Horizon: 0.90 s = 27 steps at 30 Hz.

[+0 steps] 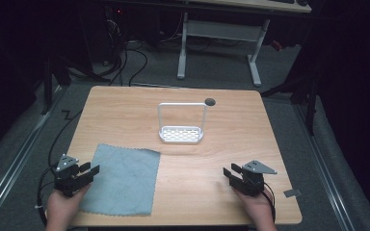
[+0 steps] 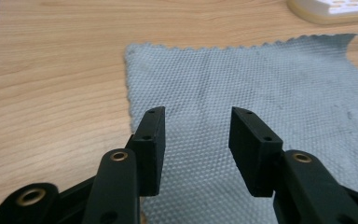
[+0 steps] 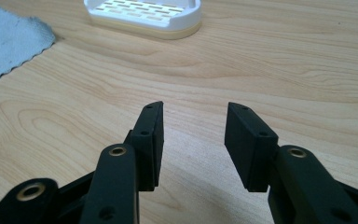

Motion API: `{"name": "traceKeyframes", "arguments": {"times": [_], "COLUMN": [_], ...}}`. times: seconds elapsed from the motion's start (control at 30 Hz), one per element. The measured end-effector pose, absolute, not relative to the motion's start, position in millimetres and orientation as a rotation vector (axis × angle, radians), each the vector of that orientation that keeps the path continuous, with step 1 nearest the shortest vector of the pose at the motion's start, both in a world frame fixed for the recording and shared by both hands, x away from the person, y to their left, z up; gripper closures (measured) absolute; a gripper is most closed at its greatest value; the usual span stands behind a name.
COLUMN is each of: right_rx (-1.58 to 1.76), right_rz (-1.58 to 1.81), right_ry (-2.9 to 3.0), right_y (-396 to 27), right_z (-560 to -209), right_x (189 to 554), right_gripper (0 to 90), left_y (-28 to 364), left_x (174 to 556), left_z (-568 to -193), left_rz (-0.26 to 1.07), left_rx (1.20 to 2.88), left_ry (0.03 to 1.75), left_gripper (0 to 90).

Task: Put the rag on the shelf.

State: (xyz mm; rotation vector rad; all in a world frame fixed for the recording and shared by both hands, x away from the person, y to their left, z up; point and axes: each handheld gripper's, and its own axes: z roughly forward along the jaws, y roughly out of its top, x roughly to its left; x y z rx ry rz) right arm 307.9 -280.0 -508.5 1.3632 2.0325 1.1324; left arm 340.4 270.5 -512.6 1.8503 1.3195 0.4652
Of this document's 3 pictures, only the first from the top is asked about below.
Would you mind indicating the black round table grommet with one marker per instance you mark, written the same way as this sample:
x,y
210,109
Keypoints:
x,y
209,102

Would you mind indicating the black computer mouse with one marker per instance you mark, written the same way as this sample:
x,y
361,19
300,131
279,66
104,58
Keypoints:
x,y
302,2

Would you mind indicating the blue-grey cloth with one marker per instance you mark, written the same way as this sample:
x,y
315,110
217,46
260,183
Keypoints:
x,y
125,179

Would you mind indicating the white-framed desk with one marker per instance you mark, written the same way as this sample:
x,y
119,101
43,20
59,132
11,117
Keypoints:
x,y
220,30

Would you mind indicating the person's left hand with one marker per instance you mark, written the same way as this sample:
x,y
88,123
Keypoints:
x,y
61,208

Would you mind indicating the black metal stand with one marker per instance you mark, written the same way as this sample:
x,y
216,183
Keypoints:
x,y
47,86
305,96

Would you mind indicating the grey tape piece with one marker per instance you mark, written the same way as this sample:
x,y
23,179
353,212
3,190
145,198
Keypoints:
x,y
292,192

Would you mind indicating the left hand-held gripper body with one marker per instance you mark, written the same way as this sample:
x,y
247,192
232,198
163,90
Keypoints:
x,y
65,179

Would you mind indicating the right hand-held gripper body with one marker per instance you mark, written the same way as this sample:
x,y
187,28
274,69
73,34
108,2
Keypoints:
x,y
253,183

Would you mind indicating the white rack with tray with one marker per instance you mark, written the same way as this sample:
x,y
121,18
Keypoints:
x,y
181,134

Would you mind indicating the person's right hand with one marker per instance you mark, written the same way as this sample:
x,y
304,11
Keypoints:
x,y
260,210

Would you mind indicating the black keyboard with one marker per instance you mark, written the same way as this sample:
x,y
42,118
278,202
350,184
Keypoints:
x,y
282,1

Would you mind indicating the black computer tower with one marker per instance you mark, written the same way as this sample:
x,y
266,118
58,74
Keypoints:
x,y
109,32

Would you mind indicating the small red object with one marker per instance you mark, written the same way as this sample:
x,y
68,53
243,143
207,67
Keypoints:
x,y
277,45

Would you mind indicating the aluminium floor rail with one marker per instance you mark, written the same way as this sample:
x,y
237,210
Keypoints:
x,y
326,173
11,170

